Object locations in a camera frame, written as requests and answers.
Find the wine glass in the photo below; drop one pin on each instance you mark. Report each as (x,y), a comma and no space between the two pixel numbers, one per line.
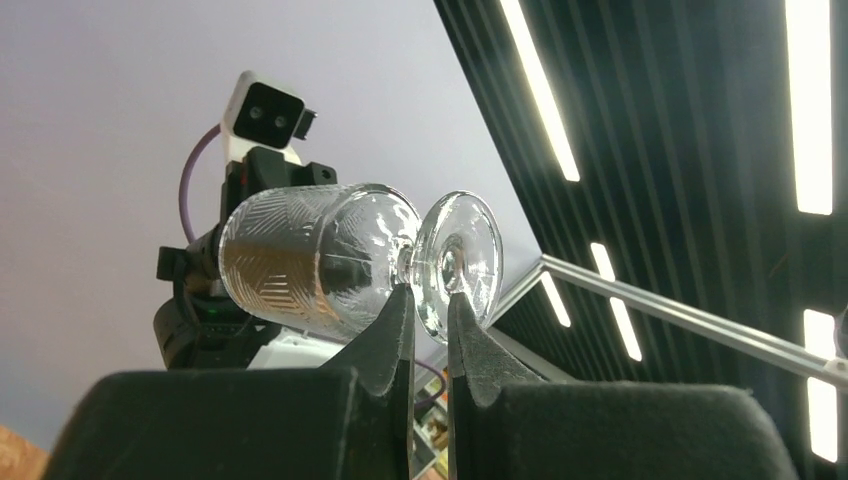
(325,259)

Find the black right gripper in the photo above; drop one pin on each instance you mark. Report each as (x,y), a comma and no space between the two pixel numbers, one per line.
(262,169)

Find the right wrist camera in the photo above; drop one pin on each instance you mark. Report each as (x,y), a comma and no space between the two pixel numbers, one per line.
(261,112)

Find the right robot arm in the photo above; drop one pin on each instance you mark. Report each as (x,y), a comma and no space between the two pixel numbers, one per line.
(201,327)

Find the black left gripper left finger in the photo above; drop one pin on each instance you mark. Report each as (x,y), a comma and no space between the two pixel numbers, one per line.
(349,418)

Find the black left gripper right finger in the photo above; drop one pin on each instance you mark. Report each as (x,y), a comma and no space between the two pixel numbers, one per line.
(506,422)

